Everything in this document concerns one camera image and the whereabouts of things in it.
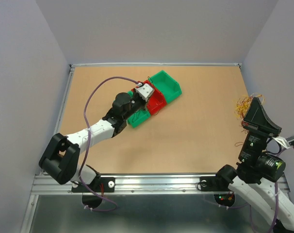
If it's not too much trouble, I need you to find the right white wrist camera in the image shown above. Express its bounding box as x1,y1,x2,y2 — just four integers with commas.
273,135,294,149

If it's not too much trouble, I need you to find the aluminium table edge frame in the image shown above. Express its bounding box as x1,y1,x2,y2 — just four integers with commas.
59,66,247,139

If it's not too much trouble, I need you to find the yellow wire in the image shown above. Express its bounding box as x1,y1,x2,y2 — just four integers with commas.
234,93,266,122

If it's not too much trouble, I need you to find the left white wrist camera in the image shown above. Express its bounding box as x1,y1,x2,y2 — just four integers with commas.
134,83,154,102

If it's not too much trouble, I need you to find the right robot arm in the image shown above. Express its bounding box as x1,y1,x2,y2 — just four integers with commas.
215,97,294,233

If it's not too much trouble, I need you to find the far green plastic bin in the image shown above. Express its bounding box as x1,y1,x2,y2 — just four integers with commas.
149,70,182,104

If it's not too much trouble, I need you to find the red plastic bin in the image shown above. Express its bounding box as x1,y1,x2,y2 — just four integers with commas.
144,80,167,116

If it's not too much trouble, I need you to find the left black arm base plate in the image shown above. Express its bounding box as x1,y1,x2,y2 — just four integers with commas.
71,176,115,193

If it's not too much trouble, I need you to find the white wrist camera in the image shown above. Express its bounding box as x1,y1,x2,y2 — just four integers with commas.
273,135,294,149
134,83,154,102

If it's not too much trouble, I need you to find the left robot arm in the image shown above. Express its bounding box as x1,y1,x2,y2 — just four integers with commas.
39,91,151,191

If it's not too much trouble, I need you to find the aluminium front rail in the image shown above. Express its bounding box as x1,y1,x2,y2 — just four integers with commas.
30,172,290,195

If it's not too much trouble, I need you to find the near green plastic bin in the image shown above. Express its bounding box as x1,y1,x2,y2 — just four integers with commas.
127,110,151,128

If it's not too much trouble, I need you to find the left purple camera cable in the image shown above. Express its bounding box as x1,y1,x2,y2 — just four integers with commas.
79,76,143,212

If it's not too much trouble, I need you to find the green plastic bin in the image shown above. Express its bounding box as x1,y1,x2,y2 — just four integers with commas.
127,110,151,128
149,70,182,104

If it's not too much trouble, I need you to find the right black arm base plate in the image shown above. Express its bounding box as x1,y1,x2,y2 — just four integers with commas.
197,175,233,192

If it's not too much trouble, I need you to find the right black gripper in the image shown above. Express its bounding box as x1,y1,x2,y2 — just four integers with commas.
237,96,280,165

